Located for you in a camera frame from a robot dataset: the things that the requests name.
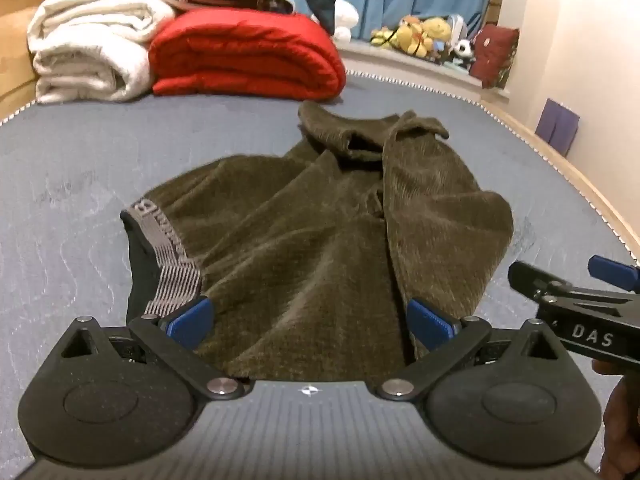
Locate yellow upholstered headboard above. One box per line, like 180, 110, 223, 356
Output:
0, 0, 76, 116

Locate red folded comforter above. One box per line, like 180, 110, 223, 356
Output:
148, 8, 347, 101

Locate purple folder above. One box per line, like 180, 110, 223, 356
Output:
535, 98, 581, 157

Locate yellow bear plush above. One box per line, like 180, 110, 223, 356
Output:
395, 16, 448, 58

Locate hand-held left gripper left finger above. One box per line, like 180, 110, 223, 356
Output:
59, 296, 247, 402

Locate olive corduroy pants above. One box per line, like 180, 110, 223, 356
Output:
120, 100, 515, 383

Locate person's right hand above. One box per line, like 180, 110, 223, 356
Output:
591, 359, 640, 480

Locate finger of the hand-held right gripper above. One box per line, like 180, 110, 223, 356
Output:
507, 260, 577, 307
587, 255, 640, 292

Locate white window ledge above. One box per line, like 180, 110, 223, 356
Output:
335, 40, 511, 97

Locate white plush toy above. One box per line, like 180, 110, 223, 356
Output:
332, 0, 358, 43

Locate wooden bed frame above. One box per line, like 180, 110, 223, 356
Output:
480, 100, 640, 241

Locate white folded blanket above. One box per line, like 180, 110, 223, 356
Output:
27, 0, 176, 105

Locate dark red cushion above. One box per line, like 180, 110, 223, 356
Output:
470, 25, 521, 90

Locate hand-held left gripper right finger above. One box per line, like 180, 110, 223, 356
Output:
376, 297, 562, 402

